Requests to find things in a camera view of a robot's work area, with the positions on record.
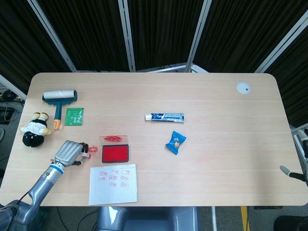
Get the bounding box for grey robot torso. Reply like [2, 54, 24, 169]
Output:
[96, 206, 200, 231]

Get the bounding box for grey partition post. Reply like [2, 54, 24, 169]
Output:
[117, 0, 136, 72]
[0, 74, 27, 99]
[26, 0, 77, 72]
[185, 0, 213, 72]
[254, 9, 308, 73]

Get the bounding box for blue snack packet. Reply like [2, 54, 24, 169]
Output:
[165, 130, 187, 155]

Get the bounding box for black white plush toy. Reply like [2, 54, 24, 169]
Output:
[18, 112, 53, 148]

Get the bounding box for white lined paper sheet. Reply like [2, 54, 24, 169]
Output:
[88, 164, 138, 206]

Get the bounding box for red ink pad case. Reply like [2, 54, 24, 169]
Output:
[99, 135, 130, 164]

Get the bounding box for teal lint roller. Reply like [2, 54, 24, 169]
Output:
[42, 90, 78, 131]

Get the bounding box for green sachet packet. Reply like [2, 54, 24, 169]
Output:
[64, 107, 85, 127]

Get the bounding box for black rounded object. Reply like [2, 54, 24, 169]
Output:
[273, 215, 308, 231]

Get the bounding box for grey round cable grommet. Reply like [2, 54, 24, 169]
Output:
[236, 82, 251, 95]

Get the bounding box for blue white toothpaste tube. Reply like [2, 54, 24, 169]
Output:
[144, 112, 185, 124]

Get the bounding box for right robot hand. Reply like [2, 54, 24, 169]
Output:
[279, 129, 308, 182]

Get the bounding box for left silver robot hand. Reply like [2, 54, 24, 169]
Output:
[54, 140, 92, 167]

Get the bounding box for dark partition panel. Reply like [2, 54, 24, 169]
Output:
[126, 0, 205, 72]
[264, 24, 308, 128]
[36, 0, 132, 72]
[192, 0, 308, 73]
[0, 0, 73, 97]

